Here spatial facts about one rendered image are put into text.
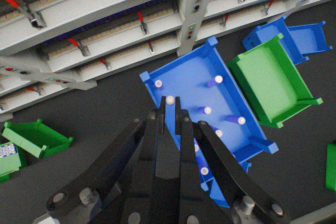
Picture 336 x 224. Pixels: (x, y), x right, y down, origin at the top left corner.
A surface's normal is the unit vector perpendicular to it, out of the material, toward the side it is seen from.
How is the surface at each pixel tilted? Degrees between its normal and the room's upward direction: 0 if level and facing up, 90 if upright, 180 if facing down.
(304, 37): 0
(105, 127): 0
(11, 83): 17
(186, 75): 0
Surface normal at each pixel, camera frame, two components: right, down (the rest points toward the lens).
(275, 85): -0.03, -0.07
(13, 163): 0.33, -0.19
